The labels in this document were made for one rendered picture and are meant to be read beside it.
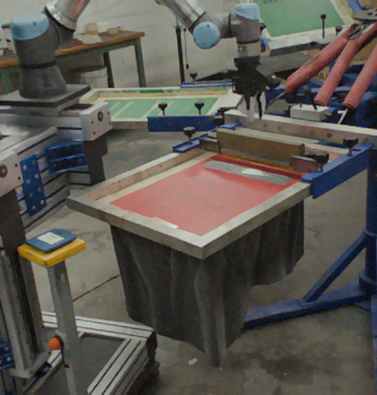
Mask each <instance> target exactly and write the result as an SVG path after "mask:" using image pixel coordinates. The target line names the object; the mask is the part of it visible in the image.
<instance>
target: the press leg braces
mask: <svg viewBox="0 0 377 395"><path fill-rule="evenodd" d="M367 244H368V236H367V235H365V234H364V233H362V234H360V235H359V236H358V238H357V239H356V240H355V241H354V242H353V243H352V244H351V245H350V247H349V248H348V249H347V250H346V251H345V252H344V253H343V255H342V256H341V257H340V258H338V260H336V261H335V263H334V264H333V265H332V266H331V267H330V268H329V269H328V270H327V271H326V272H325V273H324V274H323V275H322V276H321V277H320V279H319V280H318V281H317V282H316V283H315V284H314V285H313V286H312V288H311V289H310V290H309V291H308V292H307V293H306V294H305V296H303V297H300V298H296V300H297V301H298V302H299V304H300V305H301V306H302V307H305V306H308V305H312V304H316V303H319V302H324V300H323V299H322V298H321V297H320V295H321V294H322V293H323V292H324V291H325V290H326V288H327V287H328V286H329V285H330V284H331V283H332V282H333V281H334V279H335V278H336V277H338V276H339V275H340V274H341V273H342V271H343V270H344V269H345V268H346V267H347V266H348V265H349V264H350V262H351V261H352V260H354V259H355V258H356V257H357V256H358V255H359V253H360V252H361V251H362V250H363V249H364V248H365V247H366V245H367ZM375 250H376V267H377V239H375ZM376 295H377V293H376ZM373 333H374V337H377V320H373Z"/></svg>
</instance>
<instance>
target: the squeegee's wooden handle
mask: <svg viewBox="0 0 377 395"><path fill-rule="evenodd" d="M216 140H217V141H218V142H219V148H220V150H221V149H226V150H231V151H235V152H239V153H247V154H250V155H254V156H256V155H259V156H262V157H267V158H272V159H275V160H283V161H287V162H291V163H292V158H291V155H297V156H300V157H305V144H304V143H302V142H298V141H292V140H288V139H287V140H283V139H278V138H270V137H265V136H260V135H255V134H251V133H246V132H241V131H236V130H228V129H223V128H218V129H216Z"/></svg>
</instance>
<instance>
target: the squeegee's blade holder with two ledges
mask: <svg viewBox="0 0 377 395"><path fill-rule="evenodd" d="M220 151H221V152H222V153H227V154H231V155H235V156H240V157H243V158H250V159H255V160H262V161H266V162H270V163H274V164H278V165H282V166H287V167H291V166H292V163H291V162H287V161H283V160H275V159H272V158H267V157H262V156H259V155H256V156H254V155H250V154H247V153H239V152H235V151H231V150H226V149H221V150H220Z"/></svg>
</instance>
